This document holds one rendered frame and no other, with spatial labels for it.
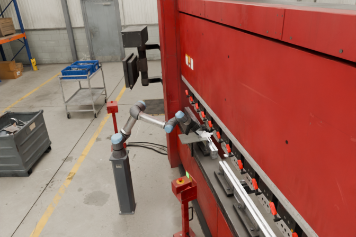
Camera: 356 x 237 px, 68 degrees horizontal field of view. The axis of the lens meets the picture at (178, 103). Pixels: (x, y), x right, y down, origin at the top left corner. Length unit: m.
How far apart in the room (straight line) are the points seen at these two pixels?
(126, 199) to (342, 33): 2.75
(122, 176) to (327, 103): 2.36
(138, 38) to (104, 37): 6.70
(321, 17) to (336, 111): 0.34
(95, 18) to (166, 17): 6.93
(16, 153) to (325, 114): 3.85
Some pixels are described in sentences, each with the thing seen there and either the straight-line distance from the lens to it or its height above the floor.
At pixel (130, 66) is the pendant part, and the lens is 3.41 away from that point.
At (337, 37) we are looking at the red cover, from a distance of 1.04.
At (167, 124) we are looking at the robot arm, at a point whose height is 1.23.
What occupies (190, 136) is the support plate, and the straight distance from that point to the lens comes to 2.71.
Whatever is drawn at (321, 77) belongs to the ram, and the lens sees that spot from 1.12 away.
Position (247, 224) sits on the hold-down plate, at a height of 0.90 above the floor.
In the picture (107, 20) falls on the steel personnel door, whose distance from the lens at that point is 9.84.
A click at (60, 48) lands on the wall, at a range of 10.67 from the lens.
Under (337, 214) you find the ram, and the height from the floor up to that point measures 1.59.
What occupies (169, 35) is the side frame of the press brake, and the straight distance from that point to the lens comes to 3.19.
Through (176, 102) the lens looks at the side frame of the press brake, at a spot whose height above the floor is 1.03.
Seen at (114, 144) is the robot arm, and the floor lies 0.94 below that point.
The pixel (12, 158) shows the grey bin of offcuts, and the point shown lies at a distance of 4.35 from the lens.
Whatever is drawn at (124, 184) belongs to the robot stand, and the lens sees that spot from 3.10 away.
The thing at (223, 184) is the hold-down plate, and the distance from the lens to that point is 2.29.
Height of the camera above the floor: 2.40
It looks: 24 degrees down
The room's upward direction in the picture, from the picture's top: 3 degrees counter-clockwise
